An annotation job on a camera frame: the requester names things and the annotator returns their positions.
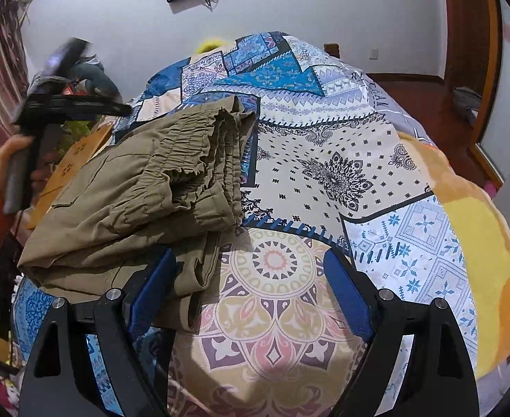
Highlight patchwork patterned quilt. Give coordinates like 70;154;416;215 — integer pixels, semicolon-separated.
12;30;481;417

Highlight yellow foam noodle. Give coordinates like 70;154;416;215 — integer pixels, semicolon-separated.
193;37;230;55

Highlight person's left hand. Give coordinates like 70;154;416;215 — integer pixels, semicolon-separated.
0;132;58;193

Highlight khaki pants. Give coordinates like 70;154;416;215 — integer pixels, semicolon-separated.
16;96;262;332

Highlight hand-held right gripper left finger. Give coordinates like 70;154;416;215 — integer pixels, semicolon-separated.
16;247;179;417

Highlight yellow orange blanket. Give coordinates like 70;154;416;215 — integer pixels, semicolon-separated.
397;132;510;379

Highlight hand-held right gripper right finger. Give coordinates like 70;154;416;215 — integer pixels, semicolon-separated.
323;247;477;417

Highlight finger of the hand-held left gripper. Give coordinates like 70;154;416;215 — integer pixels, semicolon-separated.
41;38;93;80
53;93;134;119

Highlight mustard yellow folded cloth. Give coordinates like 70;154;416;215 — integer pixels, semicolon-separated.
26;124;113;231

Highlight brown wooden door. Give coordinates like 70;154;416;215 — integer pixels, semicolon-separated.
439;0;505;185

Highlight grey bag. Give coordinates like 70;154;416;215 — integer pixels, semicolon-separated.
452;87;484;116

